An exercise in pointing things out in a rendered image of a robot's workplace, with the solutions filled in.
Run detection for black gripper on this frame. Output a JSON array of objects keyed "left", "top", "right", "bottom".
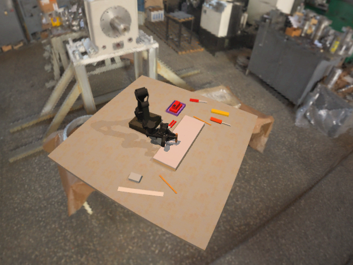
[{"left": 154, "top": 123, "right": 177, "bottom": 147}]

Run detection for small beige rectangular block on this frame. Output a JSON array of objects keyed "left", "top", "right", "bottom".
[{"left": 128, "top": 172, "right": 142, "bottom": 183}]

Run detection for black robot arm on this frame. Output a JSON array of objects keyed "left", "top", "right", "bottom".
[{"left": 134, "top": 87, "right": 167, "bottom": 137}]

